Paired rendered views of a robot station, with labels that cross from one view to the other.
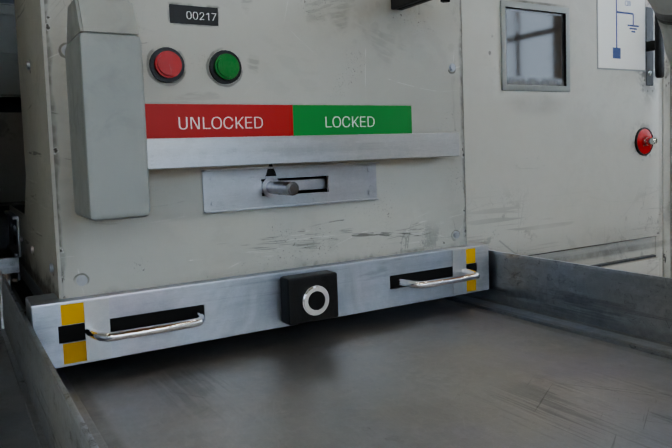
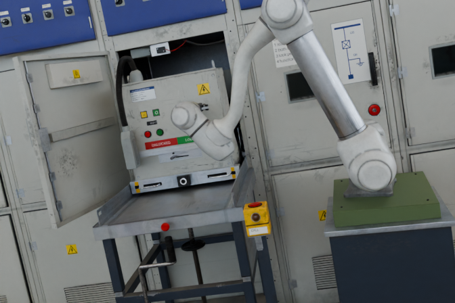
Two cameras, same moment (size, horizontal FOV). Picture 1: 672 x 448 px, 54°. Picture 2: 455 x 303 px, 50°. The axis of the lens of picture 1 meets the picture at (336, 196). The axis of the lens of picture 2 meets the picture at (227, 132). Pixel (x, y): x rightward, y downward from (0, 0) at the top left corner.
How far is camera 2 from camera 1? 1.88 m
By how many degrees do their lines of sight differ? 39
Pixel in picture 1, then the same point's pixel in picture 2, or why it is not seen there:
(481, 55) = (277, 93)
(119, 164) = (129, 160)
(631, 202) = not seen: hidden behind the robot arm
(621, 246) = not seen: hidden behind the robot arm
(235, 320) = (168, 185)
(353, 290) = (197, 178)
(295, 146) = (172, 149)
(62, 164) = not seen: hidden behind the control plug
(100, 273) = (141, 176)
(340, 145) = (183, 147)
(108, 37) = (124, 139)
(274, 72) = (171, 130)
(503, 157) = (292, 127)
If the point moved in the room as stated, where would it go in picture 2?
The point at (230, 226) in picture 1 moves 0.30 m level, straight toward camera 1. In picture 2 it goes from (166, 165) to (126, 182)
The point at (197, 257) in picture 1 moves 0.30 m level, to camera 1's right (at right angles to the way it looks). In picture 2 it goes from (160, 172) to (206, 171)
